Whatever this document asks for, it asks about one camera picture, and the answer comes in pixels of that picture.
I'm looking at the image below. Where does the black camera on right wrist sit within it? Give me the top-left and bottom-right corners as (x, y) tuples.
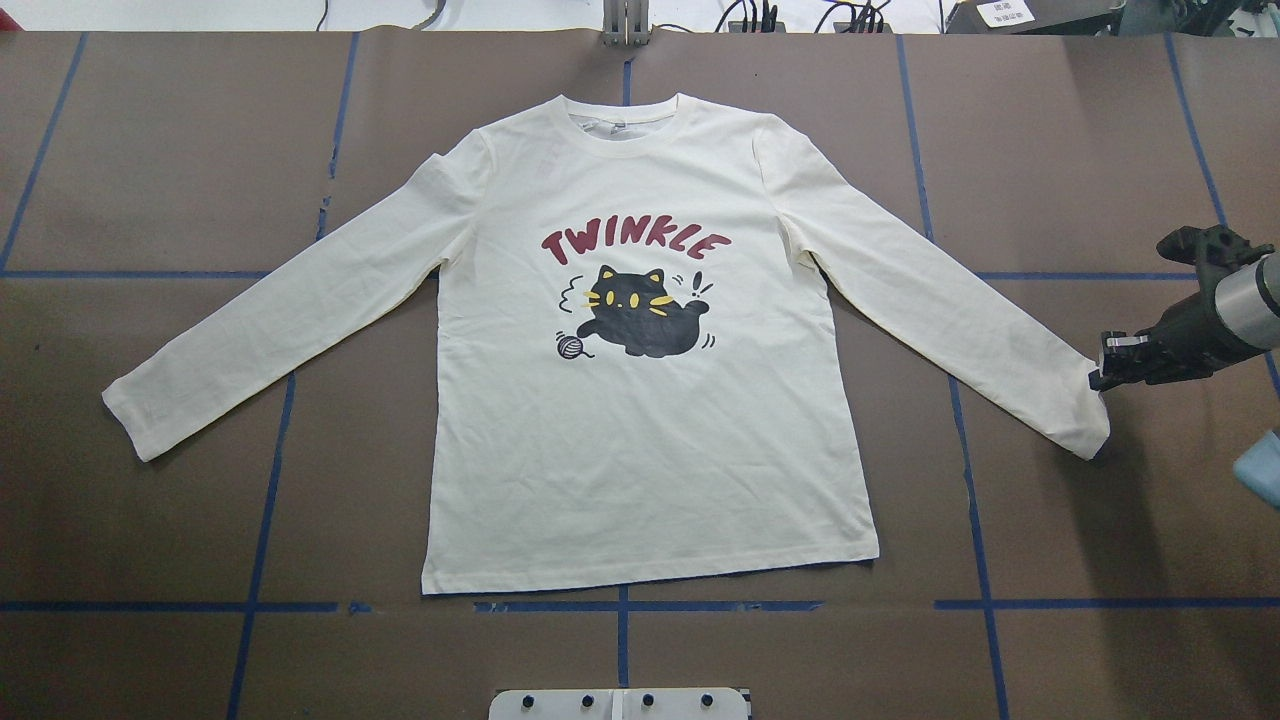
(1156, 225), (1275, 274)

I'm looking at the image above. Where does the aluminium frame post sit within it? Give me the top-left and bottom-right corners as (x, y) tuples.
(602, 0), (652, 47)

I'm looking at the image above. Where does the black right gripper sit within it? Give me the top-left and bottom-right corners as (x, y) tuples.
(1088, 292), (1233, 393)

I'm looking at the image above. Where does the cream long-sleeve cat shirt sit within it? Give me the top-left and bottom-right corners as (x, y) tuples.
(102, 94), (1110, 596)

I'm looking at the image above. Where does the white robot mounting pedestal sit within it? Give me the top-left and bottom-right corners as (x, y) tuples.
(488, 687), (754, 719)

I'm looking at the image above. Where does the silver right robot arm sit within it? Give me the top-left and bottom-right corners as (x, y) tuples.
(1089, 255), (1279, 392)

